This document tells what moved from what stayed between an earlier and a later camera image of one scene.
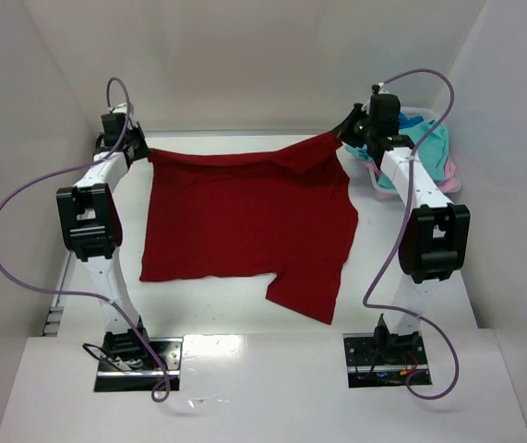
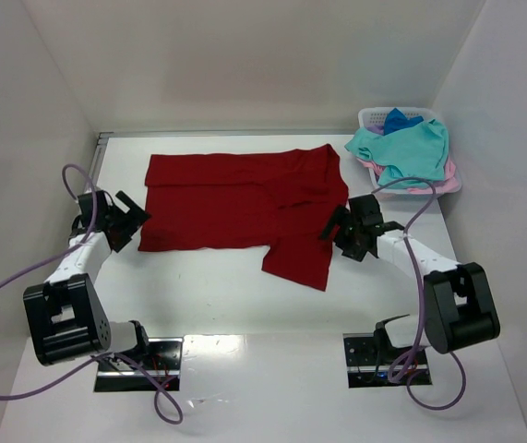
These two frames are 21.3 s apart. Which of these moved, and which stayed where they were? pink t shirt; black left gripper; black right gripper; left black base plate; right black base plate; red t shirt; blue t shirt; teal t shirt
Moved: red t shirt; black left gripper; black right gripper
Stayed: left black base plate; right black base plate; pink t shirt; blue t shirt; teal t shirt
